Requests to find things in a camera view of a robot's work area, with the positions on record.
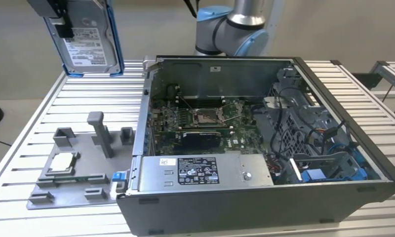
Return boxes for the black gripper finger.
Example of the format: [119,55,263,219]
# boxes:
[51,11,74,39]

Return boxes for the hard disk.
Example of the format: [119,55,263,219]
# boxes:
[44,0,124,77]

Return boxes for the grey disk bay cage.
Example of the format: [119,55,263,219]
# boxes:
[253,68,370,185]

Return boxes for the blue disk carrier part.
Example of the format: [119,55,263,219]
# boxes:
[301,168,327,183]

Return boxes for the thin locking lever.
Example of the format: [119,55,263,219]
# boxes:
[179,95,201,112]

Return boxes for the black RAM slot bank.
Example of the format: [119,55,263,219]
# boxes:
[177,96,226,108]

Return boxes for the silver CPU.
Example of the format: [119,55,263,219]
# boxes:
[50,153,80,171]

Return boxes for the CPU socket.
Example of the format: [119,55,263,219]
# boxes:
[191,108,222,125]

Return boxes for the grey parts rack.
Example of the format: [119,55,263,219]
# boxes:
[26,111,135,210]

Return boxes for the black expansion slot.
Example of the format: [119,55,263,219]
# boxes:
[178,124,235,131]

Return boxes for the green RAM stick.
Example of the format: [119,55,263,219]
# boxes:
[52,175,99,183]

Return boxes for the black graphics card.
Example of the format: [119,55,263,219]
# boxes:
[181,130,223,149]

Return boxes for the blue case latch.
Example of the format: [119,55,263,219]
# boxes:
[112,171,128,183]

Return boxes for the metal socket cover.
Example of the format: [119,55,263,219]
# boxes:
[221,101,246,121]

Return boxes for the green motherboard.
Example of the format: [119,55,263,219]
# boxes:
[148,97,274,157]

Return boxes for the silver power supply unit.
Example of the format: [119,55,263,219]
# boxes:
[138,154,275,193]

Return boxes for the black open PC case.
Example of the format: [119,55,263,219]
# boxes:
[116,55,395,237]

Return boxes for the black box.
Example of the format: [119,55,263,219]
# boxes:
[351,73,382,89]

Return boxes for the metal slat side table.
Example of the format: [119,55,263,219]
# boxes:
[370,60,395,99]

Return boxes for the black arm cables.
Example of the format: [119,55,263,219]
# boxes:
[183,0,198,18]

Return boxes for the black disk wire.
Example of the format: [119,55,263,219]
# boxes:
[307,120,346,149]

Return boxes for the blue disk wire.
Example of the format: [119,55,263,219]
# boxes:
[326,144,353,161]

